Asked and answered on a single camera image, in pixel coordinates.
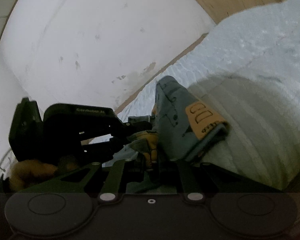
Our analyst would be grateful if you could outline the blue pants with orange trucks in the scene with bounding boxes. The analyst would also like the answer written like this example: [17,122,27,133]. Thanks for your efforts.
[102,75,229,168]

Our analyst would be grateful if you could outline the left hand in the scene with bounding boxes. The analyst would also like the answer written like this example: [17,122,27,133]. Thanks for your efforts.
[9,159,77,192]

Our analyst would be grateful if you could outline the light blue quilted mattress pad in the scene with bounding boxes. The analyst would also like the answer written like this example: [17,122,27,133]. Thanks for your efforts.
[116,0,300,190]

